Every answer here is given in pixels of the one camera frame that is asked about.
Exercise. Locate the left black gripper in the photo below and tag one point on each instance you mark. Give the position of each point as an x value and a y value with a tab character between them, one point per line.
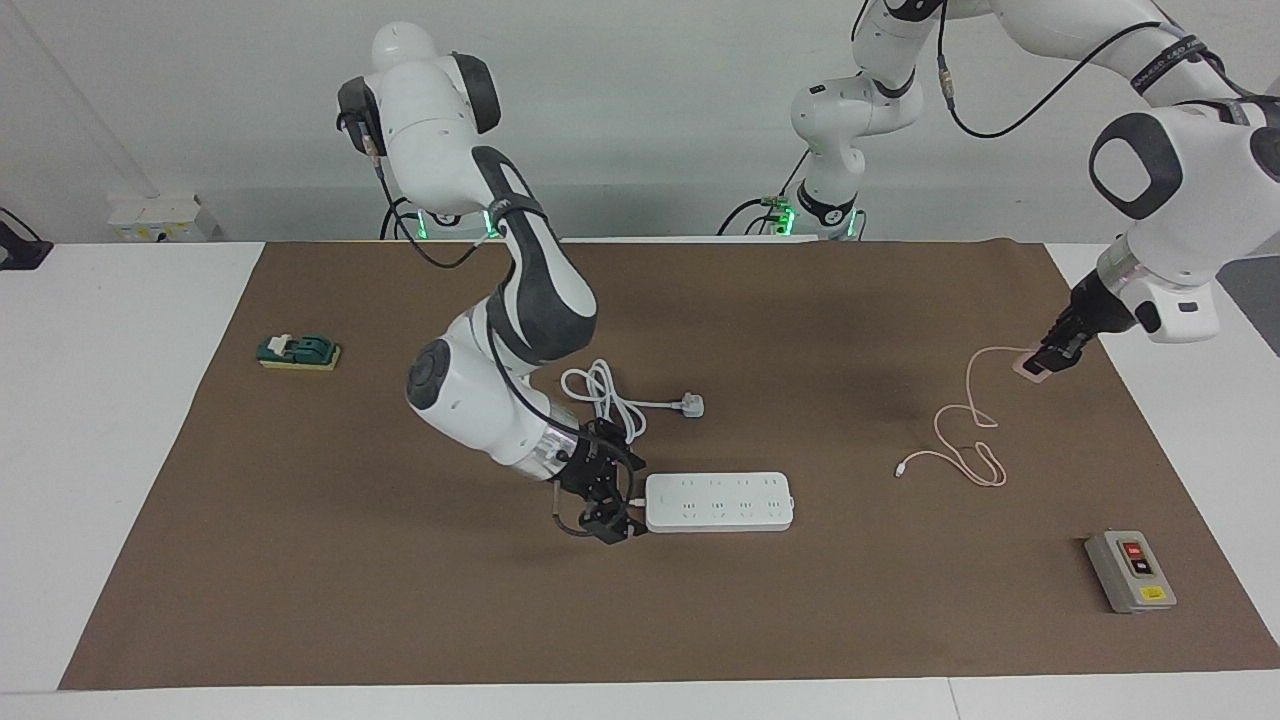
1095	310

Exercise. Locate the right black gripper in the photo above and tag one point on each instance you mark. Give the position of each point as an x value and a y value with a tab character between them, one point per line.
598	468

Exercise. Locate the pink charger adapter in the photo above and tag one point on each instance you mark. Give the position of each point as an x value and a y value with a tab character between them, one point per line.
1030	364

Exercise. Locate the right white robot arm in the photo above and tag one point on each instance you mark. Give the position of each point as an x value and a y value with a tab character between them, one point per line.
450	150

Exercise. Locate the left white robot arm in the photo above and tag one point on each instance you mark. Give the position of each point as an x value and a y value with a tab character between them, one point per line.
1190	170

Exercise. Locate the white power strip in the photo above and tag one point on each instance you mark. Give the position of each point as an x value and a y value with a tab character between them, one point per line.
720	502

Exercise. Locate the brown table mat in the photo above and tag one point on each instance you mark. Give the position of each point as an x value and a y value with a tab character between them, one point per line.
760	620

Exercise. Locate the black device on table edge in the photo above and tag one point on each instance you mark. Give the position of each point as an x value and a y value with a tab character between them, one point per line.
20	250

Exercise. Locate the gray on-off switch box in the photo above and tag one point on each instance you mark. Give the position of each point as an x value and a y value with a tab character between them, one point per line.
1130	570

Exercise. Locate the white wall socket box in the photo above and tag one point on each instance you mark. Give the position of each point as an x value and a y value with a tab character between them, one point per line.
160	220

